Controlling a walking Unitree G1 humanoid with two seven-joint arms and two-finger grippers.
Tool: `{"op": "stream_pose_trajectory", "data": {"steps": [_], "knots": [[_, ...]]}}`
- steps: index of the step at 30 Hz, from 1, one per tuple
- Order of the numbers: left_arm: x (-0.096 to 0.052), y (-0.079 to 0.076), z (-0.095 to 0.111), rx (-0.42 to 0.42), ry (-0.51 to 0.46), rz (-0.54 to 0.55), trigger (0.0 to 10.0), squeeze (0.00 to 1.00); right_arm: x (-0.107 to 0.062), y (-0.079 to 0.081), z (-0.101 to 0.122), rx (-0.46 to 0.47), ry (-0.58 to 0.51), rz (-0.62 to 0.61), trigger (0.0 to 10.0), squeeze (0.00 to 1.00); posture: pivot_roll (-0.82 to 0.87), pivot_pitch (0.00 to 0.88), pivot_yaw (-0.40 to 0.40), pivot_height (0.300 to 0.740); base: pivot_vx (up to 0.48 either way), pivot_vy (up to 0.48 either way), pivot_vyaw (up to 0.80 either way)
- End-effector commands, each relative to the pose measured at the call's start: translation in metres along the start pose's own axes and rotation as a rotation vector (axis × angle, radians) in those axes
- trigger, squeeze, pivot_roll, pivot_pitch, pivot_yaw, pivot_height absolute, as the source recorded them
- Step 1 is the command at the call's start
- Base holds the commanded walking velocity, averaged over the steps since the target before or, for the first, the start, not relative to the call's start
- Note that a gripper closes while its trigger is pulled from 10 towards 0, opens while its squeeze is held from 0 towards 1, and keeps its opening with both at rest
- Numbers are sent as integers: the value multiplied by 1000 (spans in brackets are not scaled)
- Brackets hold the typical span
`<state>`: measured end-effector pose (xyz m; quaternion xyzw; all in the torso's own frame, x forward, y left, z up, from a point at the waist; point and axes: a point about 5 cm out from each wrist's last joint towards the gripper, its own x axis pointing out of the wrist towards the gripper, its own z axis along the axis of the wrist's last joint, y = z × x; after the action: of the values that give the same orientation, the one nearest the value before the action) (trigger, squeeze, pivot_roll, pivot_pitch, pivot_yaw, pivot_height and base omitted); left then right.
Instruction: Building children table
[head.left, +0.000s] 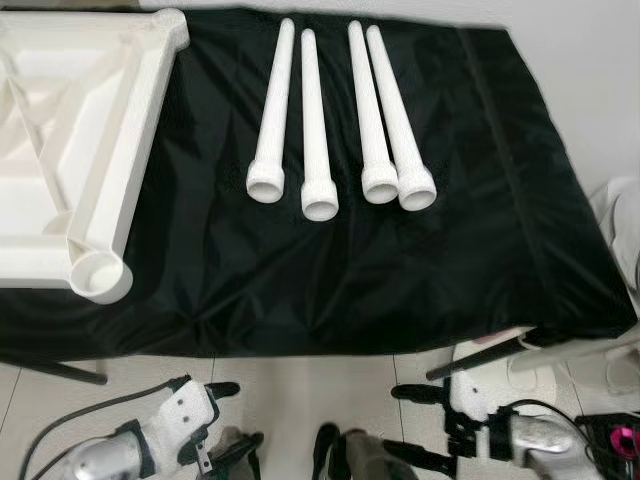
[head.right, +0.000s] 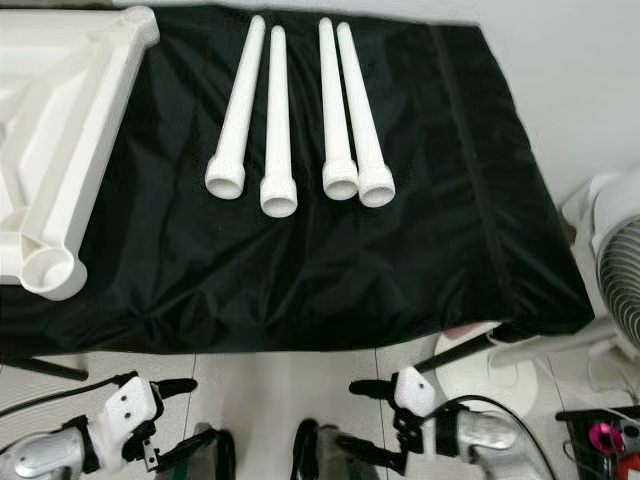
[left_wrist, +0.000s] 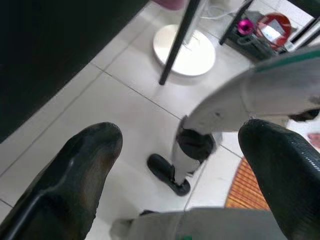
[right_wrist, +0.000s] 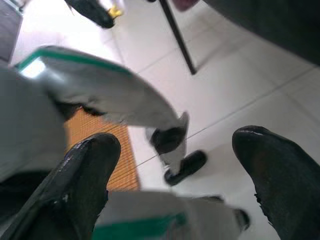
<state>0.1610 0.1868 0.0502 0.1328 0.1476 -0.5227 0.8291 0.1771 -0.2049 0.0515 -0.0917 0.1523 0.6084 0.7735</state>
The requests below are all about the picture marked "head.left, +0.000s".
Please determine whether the white plastic table top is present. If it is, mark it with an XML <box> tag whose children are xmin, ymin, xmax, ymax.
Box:
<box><xmin>0</xmin><ymin>8</ymin><xmax>191</xmax><ymax>305</ymax></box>

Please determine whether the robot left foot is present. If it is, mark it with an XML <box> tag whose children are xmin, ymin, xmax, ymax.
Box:
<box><xmin>222</xmin><ymin>430</ymin><xmax>265</xmax><ymax>480</ymax></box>

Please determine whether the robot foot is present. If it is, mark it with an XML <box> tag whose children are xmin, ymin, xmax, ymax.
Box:
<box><xmin>222</xmin><ymin>430</ymin><xmax>265</xmax><ymax>480</ymax></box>
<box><xmin>315</xmin><ymin>425</ymin><xmax>401</xmax><ymax>480</ymax></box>

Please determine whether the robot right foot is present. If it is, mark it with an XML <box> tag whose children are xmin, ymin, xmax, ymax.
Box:
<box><xmin>315</xmin><ymin>425</ymin><xmax>401</xmax><ymax>480</ymax></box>

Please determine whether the white standing fan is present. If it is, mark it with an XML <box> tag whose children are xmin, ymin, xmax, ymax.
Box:
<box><xmin>455</xmin><ymin>178</ymin><xmax>640</xmax><ymax>401</ymax></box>

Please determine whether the black cloth table cover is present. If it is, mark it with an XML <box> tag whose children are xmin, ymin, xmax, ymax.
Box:
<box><xmin>0</xmin><ymin>8</ymin><xmax>639</xmax><ymax>359</ymax></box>

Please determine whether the pink and black hair dryer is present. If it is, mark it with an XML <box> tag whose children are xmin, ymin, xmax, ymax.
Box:
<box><xmin>577</xmin><ymin>410</ymin><xmax>640</xmax><ymax>476</ymax></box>

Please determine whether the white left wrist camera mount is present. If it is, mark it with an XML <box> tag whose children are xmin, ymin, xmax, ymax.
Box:
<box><xmin>155</xmin><ymin>378</ymin><xmax>217</xmax><ymax>466</ymax></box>

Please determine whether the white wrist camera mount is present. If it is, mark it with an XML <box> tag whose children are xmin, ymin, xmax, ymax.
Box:
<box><xmin>155</xmin><ymin>378</ymin><xmax>217</xmax><ymax>466</ymax></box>
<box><xmin>450</xmin><ymin>372</ymin><xmax>493</xmax><ymax>421</ymax></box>

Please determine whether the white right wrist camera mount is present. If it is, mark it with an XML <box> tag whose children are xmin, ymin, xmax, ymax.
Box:
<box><xmin>450</xmin><ymin>372</ymin><xmax>493</xmax><ymax>421</ymax></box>

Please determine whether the black metal table frame bar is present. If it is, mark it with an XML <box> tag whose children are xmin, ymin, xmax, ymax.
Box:
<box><xmin>425</xmin><ymin>335</ymin><xmax>531</xmax><ymax>382</ymax></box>
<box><xmin>0</xmin><ymin>353</ymin><xmax>109</xmax><ymax>387</ymax></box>

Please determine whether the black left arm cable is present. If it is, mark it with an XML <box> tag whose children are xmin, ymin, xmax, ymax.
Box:
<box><xmin>20</xmin><ymin>380</ymin><xmax>191</xmax><ymax>471</ymax></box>

